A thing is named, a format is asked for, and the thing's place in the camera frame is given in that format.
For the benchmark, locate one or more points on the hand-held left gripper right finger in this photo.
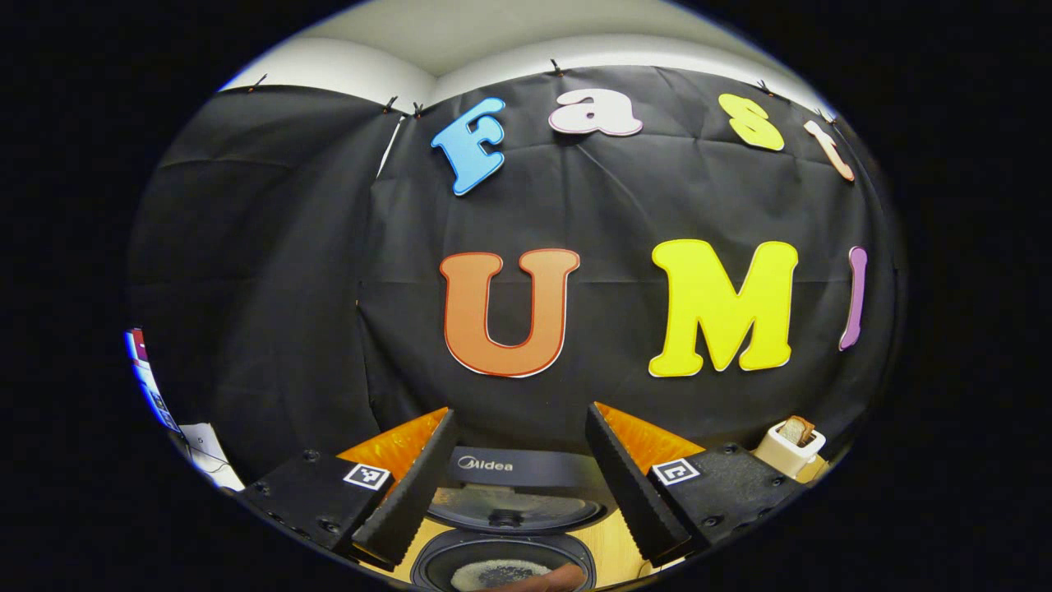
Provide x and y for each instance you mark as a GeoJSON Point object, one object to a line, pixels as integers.
{"type": "Point", "coordinates": [629, 493]}

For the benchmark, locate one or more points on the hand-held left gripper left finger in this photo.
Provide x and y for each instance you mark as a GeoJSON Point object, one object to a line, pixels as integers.
{"type": "Point", "coordinates": [411, 493]}

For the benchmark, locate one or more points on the silver black rice cooker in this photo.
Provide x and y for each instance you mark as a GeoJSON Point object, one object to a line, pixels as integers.
{"type": "Point", "coordinates": [526, 510]}

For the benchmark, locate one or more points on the scooped white rice portion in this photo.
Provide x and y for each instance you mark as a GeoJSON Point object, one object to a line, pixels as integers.
{"type": "Point", "coordinates": [493, 571]}

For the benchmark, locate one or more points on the white toaster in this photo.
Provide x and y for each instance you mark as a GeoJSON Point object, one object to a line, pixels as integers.
{"type": "Point", "coordinates": [785, 456]}

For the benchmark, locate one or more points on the toasted bread slice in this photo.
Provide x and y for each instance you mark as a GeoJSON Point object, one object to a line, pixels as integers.
{"type": "Point", "coordinates": [797, 430]}

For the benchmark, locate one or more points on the white side desk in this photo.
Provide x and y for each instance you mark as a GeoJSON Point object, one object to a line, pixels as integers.
{"type": "Point", "coordinates": [209, 456]}

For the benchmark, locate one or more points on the black backdrop cloth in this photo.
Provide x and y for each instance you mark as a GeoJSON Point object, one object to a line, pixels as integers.
{"type": "Point", "coordinates": [312, 288]}

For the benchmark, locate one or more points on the computer monitor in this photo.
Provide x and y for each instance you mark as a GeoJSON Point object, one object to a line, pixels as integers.
{"type": "Point", "coordinates": [148, 378]}

